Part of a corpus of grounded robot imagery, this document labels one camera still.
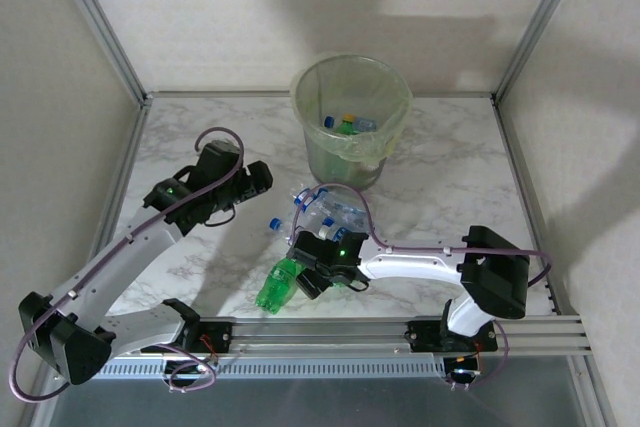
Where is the clear bottle blue label white cap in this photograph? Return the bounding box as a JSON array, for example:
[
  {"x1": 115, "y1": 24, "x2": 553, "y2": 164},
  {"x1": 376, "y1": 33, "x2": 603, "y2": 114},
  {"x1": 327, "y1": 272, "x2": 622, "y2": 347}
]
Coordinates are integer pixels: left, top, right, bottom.
[{"x1": 318, "y1": 216, "x2": 354, "y2": 244}]

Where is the right gripper black cable loop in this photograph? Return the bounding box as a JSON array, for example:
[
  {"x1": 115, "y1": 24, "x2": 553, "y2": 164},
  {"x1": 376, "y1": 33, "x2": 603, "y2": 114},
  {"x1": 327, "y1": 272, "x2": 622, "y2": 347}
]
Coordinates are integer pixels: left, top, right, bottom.
[{"x1": 344, "y1": 274, "x2": 372, "y2": 294}]

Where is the gripper black cable loop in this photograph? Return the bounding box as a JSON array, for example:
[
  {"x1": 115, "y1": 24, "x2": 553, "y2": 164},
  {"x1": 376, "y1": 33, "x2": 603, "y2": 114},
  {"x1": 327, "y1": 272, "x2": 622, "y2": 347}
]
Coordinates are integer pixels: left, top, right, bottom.
[
  {"x1": 202, "y1": 206, "x2": 237, "y2": 228},
  {"x1": 344, "y1": 274, "x2": 372, "y2": 294}
]

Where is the aluminium frame leg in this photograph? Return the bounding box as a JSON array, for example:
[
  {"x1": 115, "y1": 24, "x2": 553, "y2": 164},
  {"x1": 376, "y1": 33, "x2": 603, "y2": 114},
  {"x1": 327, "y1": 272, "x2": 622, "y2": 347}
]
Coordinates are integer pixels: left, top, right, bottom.
[
  {"x1": 569, "y1": 354, "x2": 619, "y2": 427},
  {"x1": 18, "y1": 376, "x2": 61, "y2": 427}
]

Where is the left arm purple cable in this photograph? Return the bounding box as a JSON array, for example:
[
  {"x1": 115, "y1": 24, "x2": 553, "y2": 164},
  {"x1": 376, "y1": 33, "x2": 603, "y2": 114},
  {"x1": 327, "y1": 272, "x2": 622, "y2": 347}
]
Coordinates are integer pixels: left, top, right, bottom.
[{"x1": 9, "y1": 126, "x2": 246, "y2": 402}]

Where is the aluminium frame post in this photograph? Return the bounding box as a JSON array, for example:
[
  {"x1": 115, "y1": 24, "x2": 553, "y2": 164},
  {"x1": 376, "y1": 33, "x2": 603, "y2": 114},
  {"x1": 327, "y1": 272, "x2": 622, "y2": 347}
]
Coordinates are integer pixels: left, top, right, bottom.
[
  {"x1": 493, "y1": 0, "x2": 592, "y2": 101},
  {"x1": 44, "y1": 0, "x2": 151, "y2": 104}
]

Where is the slotted grey cable duct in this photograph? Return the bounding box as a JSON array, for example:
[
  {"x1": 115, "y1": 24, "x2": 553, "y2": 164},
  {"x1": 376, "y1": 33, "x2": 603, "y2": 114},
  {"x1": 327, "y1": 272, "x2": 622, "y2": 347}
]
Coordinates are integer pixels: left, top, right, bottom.
[{"x1": 94, "y1": 357, "x2": 449, "y2": 381}]

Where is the grey mesh waste bin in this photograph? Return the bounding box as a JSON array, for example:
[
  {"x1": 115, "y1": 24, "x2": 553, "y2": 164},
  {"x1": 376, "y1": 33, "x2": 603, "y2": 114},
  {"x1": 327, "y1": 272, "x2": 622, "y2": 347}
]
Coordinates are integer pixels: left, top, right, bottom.
[{"x1": 290, "y1": 50, "x2": 414, "y2": 193}]

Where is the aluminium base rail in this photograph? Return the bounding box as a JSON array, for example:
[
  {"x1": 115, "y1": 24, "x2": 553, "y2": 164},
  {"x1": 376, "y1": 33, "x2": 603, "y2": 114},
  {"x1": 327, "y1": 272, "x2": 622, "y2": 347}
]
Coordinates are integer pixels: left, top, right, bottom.
[{"x1": 99, "y1": 315, "x2": 594, "y2": 359}]

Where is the aluminium table edge rail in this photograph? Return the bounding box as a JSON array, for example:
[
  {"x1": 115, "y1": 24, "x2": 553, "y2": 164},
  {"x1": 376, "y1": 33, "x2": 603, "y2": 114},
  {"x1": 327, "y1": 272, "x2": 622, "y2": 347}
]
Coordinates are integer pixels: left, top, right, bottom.
[
  {"x1": 492, "y1": 96, "x2": 576, "y2": 318},
  {"x1": 89, "y1": 96, "x2": 154, "y2": 268},
  {"x1": 144, "y1": 90, "x2": 499, "y2": 100}
]

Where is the left gripper black cable loop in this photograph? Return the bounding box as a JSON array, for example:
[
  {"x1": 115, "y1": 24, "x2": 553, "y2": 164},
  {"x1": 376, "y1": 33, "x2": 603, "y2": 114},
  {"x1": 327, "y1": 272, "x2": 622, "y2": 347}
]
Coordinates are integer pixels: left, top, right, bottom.
[{"x1": 202, "y1": 206, "x2": 237, "y2": 228}]

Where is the green plastic bin liner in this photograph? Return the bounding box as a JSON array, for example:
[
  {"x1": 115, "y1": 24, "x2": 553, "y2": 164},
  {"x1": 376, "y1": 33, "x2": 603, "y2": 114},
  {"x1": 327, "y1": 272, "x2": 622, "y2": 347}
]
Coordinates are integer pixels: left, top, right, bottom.
[{"x1": 290, "y1": 50, "x2": 414, "y2": 166}]

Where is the grey metal panel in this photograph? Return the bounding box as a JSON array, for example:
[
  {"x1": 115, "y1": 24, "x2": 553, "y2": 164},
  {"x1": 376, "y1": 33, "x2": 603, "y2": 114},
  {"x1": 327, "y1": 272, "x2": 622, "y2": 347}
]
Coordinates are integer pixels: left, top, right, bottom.
[{"x1": 34, "y1": 379, "x2": 604, "y2": 427}]

